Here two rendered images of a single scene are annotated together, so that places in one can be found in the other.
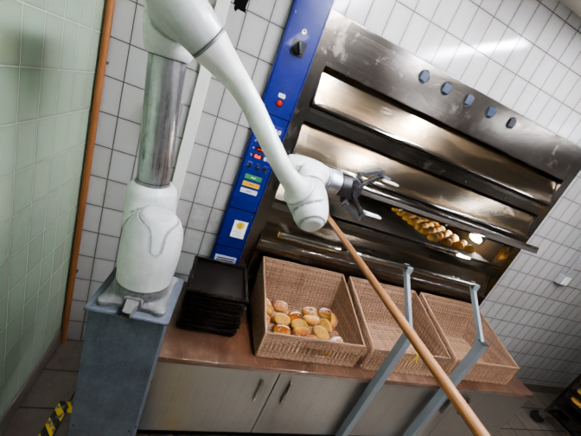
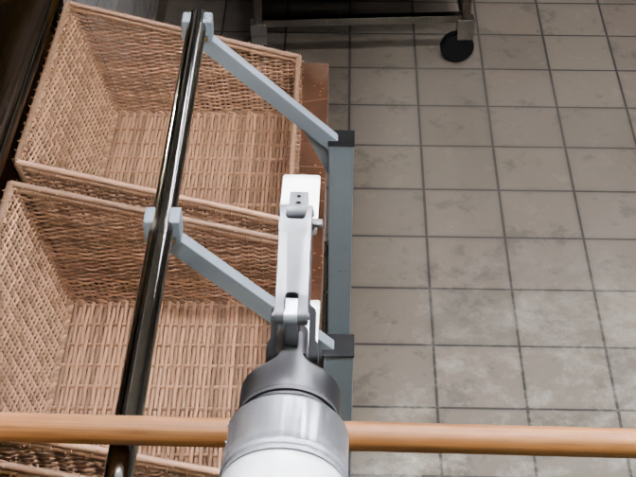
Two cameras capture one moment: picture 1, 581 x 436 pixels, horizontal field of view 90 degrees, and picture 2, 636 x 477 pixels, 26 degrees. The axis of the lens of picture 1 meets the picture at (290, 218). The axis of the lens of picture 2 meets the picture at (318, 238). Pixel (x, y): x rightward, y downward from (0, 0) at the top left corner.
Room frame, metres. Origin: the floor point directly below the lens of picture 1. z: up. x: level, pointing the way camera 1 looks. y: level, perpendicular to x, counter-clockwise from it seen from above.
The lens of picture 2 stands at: (0.76, 0.52, 2.23)
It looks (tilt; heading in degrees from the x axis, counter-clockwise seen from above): 39 degrees down; 291
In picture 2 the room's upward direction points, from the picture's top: straight up
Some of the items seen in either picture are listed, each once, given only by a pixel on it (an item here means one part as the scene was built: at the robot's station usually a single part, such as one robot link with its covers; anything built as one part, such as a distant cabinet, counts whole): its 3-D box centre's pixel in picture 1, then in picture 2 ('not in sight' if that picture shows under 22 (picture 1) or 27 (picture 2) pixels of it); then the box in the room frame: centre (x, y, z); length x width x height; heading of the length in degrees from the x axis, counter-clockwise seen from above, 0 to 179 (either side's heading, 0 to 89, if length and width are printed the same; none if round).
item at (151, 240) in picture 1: (151, 244); not in sight; (0.73, 0.35, 1.17); 0.18 x 0.16 x 0.22; 34
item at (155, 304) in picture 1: (140, 287); not in sight; (0.70, 0.33, 1.03); 0.22 x 0.18 x 0.06; 15
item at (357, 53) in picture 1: (470, 113); not in sight; (1.85, -0.72, 2.00); 1.80 x 0.08 x 0.21; 109
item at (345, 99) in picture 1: (455, 148); not in sight; (1.83, -0.72, 1.80); 1.79 x 0.11 x 0.19; 109
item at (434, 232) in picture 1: (430, 227); not in sight; (2.44, -1.13, 1.21); 0.61 x 0.48 x 0.06; 19
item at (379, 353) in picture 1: (392, 324); (136, 353); (1.58, -0.83, 0.72); 0.56 x 0.49 x 0.28; 110
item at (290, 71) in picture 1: (236, 166); not in sight; (2.35, 0.57, 1.08); 1.93 x 0.16 x 2.15; 19
